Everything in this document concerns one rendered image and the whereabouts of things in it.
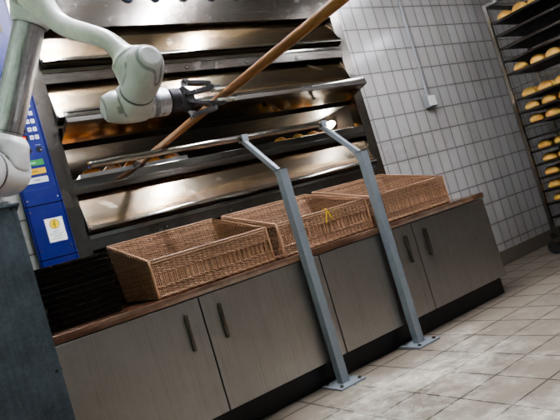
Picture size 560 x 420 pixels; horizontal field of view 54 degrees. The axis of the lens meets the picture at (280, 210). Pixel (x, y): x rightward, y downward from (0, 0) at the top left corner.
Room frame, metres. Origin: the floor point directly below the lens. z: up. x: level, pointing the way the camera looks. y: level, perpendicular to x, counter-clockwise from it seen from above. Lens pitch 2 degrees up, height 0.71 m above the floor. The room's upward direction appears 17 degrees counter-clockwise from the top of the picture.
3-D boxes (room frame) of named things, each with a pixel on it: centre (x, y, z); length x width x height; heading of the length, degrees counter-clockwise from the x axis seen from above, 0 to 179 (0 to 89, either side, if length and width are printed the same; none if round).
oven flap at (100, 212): (2.98, 0.11, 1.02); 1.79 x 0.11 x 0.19; 124
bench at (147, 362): (2.68, 0.04, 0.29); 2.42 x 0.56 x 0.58; 124
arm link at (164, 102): (1.73, 0.27, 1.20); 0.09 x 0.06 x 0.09; 33
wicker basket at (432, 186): (3.10, -0.55, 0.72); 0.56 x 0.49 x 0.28; 123
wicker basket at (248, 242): (2.44, 0.44, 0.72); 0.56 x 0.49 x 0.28; 124
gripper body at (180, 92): (1.77, 0.20, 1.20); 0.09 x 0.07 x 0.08; 123
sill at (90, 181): (3.00, 0.12, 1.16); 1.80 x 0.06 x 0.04; 124
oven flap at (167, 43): (2.98, 0.11, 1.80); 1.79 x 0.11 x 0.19; 124
